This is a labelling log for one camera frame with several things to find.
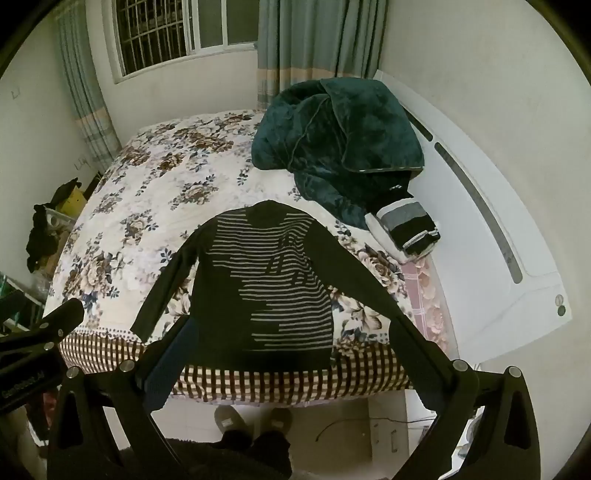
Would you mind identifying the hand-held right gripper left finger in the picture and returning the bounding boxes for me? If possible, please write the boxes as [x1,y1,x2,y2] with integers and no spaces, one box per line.
[46,316,208,480]

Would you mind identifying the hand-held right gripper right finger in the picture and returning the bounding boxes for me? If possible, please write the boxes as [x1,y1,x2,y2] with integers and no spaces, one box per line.
[389,318,542,480]

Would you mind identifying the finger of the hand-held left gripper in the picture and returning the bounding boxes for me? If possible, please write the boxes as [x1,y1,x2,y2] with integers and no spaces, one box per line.
[0,298,86,360]

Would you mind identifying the black striped sweater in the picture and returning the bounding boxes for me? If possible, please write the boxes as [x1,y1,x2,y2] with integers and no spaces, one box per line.
[130,200,455,376]

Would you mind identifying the folded grey black clothes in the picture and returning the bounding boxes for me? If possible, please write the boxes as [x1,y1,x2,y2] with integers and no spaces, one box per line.
[365,210,437,265]

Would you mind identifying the pink floral mattress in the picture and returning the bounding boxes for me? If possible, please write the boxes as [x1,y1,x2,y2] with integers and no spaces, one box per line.
[399,256,460,356]

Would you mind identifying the grey slipper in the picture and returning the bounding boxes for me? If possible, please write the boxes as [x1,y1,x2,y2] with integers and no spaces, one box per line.
[213,405,253,438]
[260,406,294,435]

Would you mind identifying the black cloth pile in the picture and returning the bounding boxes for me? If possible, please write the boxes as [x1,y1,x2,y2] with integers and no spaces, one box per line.
[25,203,59,274]

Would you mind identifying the person's dark trousers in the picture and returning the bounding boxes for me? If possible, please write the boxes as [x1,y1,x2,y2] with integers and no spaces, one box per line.
[161,428,294,480]

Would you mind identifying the yellow cardboard box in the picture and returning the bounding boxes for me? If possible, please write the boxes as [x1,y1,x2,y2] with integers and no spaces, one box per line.
[59,184,94,219]

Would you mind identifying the white headboard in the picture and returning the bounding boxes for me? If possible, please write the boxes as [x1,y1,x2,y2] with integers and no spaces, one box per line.
[372,69,574,370]

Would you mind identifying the grey black striped folded garment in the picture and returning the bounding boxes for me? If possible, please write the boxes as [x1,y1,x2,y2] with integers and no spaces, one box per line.
[376,196,442,257]

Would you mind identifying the floral bed sheet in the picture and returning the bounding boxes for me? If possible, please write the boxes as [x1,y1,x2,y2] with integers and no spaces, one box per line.
[44,109,458,409]

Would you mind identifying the narrow grey-green curtain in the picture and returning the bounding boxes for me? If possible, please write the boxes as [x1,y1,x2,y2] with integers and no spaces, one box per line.
[53,0,124,172]

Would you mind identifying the teal plush blanket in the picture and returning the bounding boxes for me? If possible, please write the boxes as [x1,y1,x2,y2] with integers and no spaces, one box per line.
[250,78,426,230]

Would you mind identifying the barred window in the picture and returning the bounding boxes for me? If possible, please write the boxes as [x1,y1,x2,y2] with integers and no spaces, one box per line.
[112,0,259,85]

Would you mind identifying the wide grey-green curtain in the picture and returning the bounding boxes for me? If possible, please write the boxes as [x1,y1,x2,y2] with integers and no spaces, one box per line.
[256,0,389,110]

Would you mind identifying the thin floor cable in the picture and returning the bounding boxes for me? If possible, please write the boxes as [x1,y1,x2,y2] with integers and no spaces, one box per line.
[316,416,432,447]

